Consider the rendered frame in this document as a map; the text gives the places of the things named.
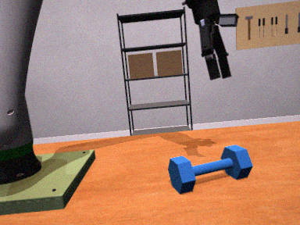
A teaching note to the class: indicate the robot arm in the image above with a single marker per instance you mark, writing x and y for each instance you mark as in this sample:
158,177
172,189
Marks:
18,21

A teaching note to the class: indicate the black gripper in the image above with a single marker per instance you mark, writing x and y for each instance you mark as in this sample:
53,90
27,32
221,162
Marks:
205,10

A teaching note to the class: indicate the blue dumbbell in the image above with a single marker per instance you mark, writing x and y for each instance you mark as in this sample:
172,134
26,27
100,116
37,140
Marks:
235,161

